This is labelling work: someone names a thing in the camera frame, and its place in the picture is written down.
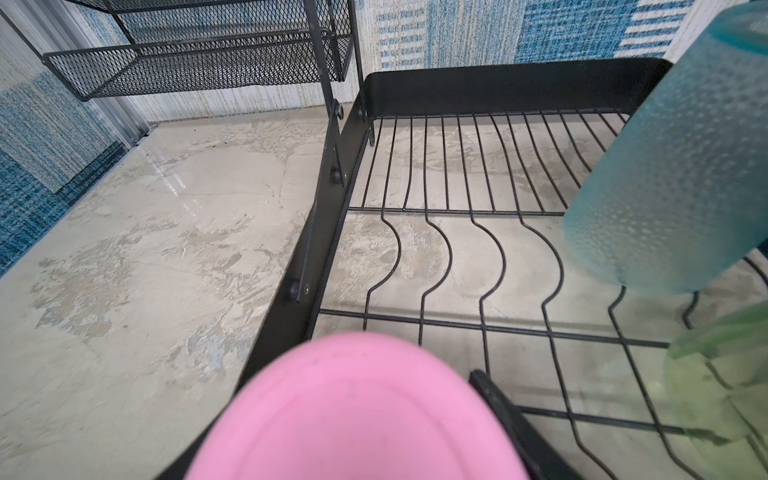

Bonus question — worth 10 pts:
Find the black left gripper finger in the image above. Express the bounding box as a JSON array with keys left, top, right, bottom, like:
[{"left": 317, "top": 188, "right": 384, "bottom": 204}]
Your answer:
[{"left": 469, "top": 370, "right": 582, "bottom": 480}]

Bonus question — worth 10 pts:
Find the green cup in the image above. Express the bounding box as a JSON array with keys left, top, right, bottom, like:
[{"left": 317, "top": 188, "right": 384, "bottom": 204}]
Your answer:
[{"left": 663, "top": 302, "right": 767, "bottom": 479}]

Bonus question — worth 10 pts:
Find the teal frosted cup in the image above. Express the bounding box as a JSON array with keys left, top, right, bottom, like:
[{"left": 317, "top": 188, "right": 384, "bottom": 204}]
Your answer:
[{"left": 563, "top": 1, "right": 767, "bottom": 296}]

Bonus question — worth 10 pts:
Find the black two-tier dish rack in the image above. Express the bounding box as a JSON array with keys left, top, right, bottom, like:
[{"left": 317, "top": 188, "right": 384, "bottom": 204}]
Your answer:
[{"left": 155, "top": 57, "right": 768, "bottom": 480}]

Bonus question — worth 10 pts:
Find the pink cup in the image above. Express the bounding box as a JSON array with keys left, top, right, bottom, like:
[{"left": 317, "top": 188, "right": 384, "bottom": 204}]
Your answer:
[{"left": 187, "top": 332, "right": 527, "bottom": 479}]

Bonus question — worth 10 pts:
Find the black mesh shelf rack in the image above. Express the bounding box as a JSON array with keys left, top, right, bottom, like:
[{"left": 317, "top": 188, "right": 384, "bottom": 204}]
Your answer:
[{"left": 41, "top": 0, "right": 365, "bottom": 115}]

